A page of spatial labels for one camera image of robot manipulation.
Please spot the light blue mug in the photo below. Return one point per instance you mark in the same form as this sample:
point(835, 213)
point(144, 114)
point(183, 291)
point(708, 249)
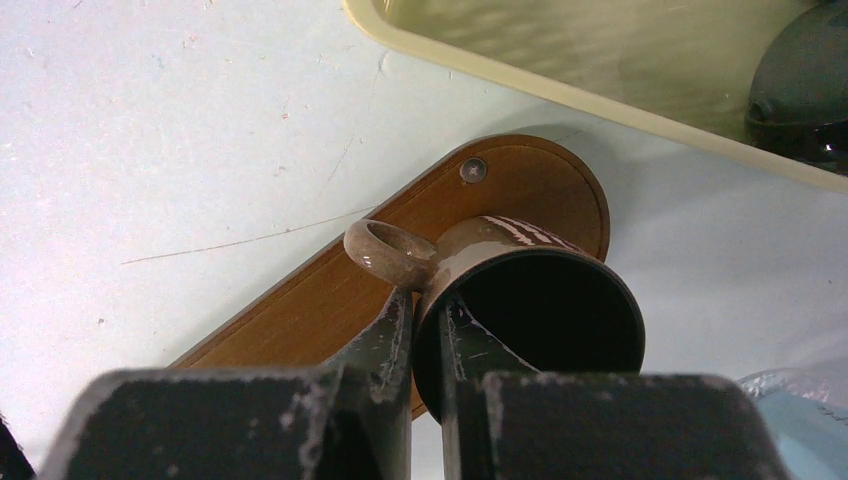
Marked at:
point(806, 413)

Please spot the dark green mug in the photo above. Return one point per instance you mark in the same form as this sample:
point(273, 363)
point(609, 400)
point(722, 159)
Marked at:
point(797, 102)

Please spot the brown oval wooden tray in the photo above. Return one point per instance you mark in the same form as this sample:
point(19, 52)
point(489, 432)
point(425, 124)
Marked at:
point(314, 311)

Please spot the cream plastic basket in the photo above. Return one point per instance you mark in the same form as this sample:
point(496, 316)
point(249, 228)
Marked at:
point(680, 70)

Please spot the brown mug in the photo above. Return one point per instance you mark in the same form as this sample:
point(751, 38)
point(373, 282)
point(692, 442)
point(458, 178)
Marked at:
point(551, 305)

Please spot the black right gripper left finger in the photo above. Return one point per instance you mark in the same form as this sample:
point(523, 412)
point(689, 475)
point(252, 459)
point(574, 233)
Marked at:
point(346, 418)

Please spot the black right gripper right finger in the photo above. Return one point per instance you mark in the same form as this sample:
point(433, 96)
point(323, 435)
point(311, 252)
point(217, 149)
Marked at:
point(501, 420)

